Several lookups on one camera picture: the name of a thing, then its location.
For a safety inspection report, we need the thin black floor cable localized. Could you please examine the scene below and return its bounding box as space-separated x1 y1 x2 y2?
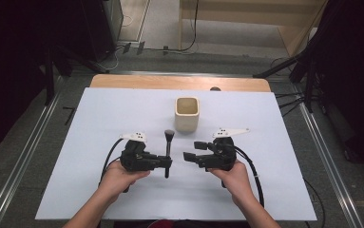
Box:
302 178 327 228

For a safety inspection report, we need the person's red clothing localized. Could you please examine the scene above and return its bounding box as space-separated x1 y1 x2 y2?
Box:
146 218 175 228

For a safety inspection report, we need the bundle of black floor cables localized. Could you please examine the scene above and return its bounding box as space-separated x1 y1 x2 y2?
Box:
274 90 309 118

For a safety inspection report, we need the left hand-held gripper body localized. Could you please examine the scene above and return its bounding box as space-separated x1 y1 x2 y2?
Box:
119 131 162 174

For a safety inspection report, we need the light wooden shelf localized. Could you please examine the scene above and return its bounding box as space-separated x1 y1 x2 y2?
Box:
178 0 330 59

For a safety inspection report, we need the person's left hand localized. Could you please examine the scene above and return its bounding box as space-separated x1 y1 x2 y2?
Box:
98 160 152 204

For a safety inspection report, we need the metal floor rail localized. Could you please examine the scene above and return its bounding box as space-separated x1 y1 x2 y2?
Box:
0 91 61 228
297 102 364 228

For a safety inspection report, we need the black angled floor bracket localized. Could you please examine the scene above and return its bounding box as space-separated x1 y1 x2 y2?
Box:
62 106 76 126

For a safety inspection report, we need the black makeup brush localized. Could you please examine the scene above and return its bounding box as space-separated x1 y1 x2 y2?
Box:
163 128 176 180

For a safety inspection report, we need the beige square cup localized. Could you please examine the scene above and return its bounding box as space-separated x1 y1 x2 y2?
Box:
174 96 201 133

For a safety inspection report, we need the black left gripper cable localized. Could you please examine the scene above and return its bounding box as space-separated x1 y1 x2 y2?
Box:
99 138 126 187

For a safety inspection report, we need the white table sheet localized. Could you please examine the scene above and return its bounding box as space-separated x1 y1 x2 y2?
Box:
34 87 317 221

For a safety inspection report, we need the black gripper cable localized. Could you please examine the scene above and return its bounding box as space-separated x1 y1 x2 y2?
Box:
233 144 265 209
99 138 126 187

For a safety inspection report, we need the black curtain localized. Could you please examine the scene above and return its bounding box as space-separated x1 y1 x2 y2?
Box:
0 0 86 160
297 0 364 174

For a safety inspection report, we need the black metal stand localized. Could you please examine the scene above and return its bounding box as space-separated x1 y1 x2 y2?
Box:
42 44 109 106
253 51 318 114

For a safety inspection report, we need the black cabinet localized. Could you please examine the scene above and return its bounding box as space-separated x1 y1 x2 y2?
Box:
80 0 125 63

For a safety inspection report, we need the white floor cable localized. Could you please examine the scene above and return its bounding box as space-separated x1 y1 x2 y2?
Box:
102 46 125 72

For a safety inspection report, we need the black hanging cable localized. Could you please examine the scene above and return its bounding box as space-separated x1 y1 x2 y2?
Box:
144 0 201 53

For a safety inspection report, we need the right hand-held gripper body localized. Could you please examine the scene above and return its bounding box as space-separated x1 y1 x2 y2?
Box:
198 127 251 173

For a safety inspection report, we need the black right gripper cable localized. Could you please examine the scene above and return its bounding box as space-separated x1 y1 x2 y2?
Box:
233 144 265 209

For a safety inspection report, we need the person's right hand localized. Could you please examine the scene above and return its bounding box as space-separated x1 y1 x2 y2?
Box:
207 159 256 209

